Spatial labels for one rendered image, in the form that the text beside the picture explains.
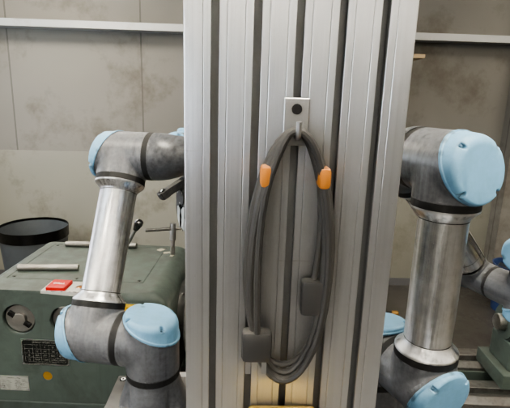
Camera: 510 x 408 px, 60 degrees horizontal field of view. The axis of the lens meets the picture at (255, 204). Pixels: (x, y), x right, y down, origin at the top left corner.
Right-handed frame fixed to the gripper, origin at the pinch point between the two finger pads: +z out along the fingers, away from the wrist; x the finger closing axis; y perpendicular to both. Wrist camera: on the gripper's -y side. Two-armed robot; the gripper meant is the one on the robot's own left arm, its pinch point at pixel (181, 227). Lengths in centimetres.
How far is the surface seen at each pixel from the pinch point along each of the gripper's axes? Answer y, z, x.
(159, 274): -10.0, 14.6, -5.7
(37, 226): -26, 46, 302
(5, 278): -56, 15, 13
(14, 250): -47, 57, 255
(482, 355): 103, 49, -53
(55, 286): -42.4, 14.9, -3.9
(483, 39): 321, -131, 102
